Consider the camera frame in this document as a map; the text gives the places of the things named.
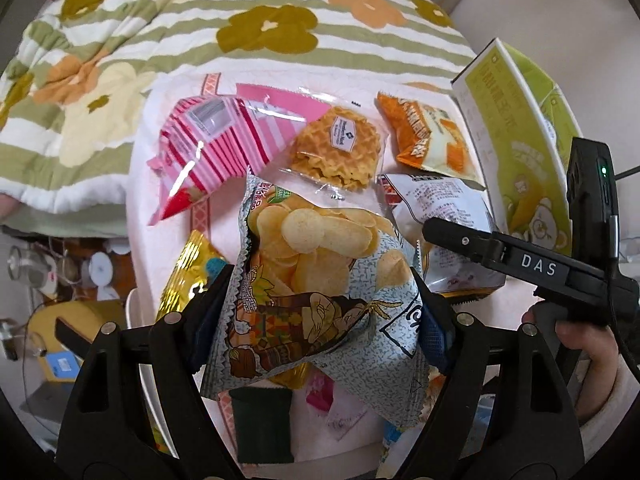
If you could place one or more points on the small blue box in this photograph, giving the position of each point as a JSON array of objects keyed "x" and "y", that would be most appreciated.
[{"x": 62, "y": 364}]

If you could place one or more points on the floral striped blanket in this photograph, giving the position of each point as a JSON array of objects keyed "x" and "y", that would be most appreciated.
[{"x": 250, "y": 60}]

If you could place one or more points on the green cardboard box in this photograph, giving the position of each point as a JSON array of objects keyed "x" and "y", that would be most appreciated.
[{"x": 520, "y": 160}]

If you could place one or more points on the person's right hand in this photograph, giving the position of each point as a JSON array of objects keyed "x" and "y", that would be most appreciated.
[{"x": 595, "y": 360}]

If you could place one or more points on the pink striped snack bag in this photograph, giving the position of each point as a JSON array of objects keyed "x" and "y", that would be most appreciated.
[{"x": 215, "y": 160}]

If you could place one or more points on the dark green snack packet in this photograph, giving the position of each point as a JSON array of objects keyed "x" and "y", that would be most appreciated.
[{"x": 260, "y": 425}]

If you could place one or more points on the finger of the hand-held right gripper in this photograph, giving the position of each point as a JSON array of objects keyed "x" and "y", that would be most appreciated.
[{"x": 450, "y": 232}]

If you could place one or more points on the pale pink cloth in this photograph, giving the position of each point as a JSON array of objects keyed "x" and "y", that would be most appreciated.
[{"x": 147, "y": 240}]

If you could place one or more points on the white round container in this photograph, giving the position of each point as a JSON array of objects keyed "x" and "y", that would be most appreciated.
[{"x": 100, "y": 267}]

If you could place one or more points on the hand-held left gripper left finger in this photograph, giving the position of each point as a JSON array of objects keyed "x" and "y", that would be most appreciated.
[{"x": 205, "y": 332}]

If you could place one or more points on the yellow container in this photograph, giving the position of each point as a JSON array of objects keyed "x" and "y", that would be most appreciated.
[{"x": 45, "y": 320}]

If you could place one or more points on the orange and white snack packet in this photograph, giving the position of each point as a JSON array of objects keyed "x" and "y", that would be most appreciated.
[{"x": 425, "y": 135}]

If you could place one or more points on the blue and white snack packet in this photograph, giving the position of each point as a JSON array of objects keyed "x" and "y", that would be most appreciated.
[{"x": 392, "y": 447}]

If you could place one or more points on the white and red snack packet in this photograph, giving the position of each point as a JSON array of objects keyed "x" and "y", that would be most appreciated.
[{"x": 440, "y": 200}]

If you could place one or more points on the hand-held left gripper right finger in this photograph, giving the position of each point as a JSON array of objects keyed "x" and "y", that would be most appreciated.
[{"x": 435, "y": 337}]

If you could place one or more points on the yellow foil snack packet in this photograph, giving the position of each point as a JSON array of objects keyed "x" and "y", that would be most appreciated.
[{"x": 187, "y": 275}]

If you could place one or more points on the glass jar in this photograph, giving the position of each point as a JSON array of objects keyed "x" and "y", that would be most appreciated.
[{"x": 20, "y": 262}]

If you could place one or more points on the grey patterned potato chip bag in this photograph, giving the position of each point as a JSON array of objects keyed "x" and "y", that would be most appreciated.
[{"x": 310, "y": 260}]

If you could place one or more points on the clear waffle cookie packet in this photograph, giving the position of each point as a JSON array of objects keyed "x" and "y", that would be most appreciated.
[{"x": 335, "y": 145}]

